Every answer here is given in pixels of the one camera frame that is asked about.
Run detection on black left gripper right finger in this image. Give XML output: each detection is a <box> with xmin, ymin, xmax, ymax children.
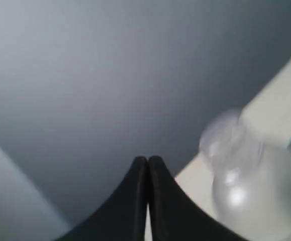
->
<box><xmin>148</xmin><ymin>156</ymin><xmax>245</xmax><ymax>241</ymax></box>

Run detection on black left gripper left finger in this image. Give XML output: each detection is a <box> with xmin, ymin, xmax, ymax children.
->
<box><xmin>58</xmin><ymin>156</ymin><xmax>147</xmax><ymax>241</ymax></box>

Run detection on clear plastic shaker bottle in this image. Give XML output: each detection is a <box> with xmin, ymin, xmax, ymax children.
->
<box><xmin>199</xmin><ymin>110</ymin><xmax>291</xmax><ymax>240</ymax></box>

